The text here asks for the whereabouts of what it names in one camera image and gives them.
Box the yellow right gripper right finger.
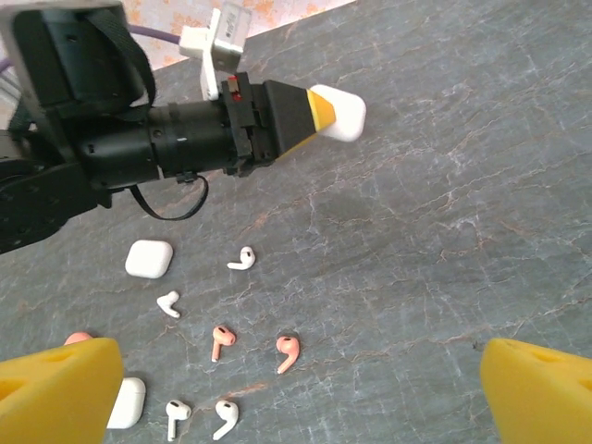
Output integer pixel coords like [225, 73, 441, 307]
[479, 337, 592, 444]

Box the pink earbud charging case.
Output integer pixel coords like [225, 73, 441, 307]
[63, 330, 96, 347]

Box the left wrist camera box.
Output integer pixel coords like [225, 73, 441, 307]
[178, 1, 254, 102]

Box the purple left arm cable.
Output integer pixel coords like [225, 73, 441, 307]
[0, 22, 186, 78]

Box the white wireless earbud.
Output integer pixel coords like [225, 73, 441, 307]
[155, 290, 181, 319]
[211, 399, 241, 441]
[165, 399, 193, 442]
[226, 245, 256, 271]

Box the white earbud charging case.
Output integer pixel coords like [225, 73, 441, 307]
[106, 376, 147, 430]
[124, 239, 175, 279]
[308, 84, 367, 142]

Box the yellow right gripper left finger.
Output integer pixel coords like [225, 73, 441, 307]
[0, 337, 125, 444]

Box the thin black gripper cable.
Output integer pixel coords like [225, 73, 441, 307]
[129, 171, 210, 222]

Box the pink wireless earbud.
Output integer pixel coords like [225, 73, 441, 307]
[210, 325, 237, 364]
[275, 335, 301, 375]

